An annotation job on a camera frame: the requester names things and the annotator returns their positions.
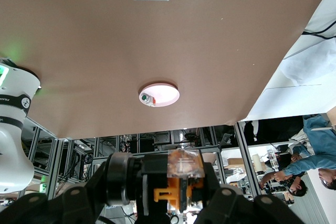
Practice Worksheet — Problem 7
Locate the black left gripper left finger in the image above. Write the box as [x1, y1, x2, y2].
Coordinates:
[0, 159, 111, 224]

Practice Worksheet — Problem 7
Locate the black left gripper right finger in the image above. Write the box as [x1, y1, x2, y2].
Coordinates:
[195, 162, 331, 224]

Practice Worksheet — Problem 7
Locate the person with dark hair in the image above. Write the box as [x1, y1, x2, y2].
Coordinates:
[317, 167, 336, 191]

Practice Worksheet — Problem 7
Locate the person in blue shirt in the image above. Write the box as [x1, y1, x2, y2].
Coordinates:
[258, 113, 336, 199]

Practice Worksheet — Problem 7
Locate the pink round plate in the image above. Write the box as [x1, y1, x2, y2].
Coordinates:
[138, 82, 181, 108]

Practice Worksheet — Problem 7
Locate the brown table mat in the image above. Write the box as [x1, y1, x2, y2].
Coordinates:
[0, 0, 336, 140]

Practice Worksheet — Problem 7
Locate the aluminium rack frame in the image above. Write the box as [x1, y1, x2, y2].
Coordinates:
[23, 123, 253, 209]

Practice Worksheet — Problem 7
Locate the green push button switch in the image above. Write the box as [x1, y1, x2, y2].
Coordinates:
[140, 93, 158, 108]

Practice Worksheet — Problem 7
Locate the thin black cable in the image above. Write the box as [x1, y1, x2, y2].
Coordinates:
[301, 23, 336, 39]

